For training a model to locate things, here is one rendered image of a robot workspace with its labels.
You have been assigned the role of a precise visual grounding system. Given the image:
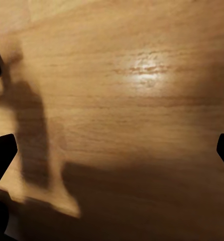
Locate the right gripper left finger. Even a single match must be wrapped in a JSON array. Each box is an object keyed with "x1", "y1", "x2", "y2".
[{"x1": 0, "y1": 134, "x2": 18, "y2": 180}]

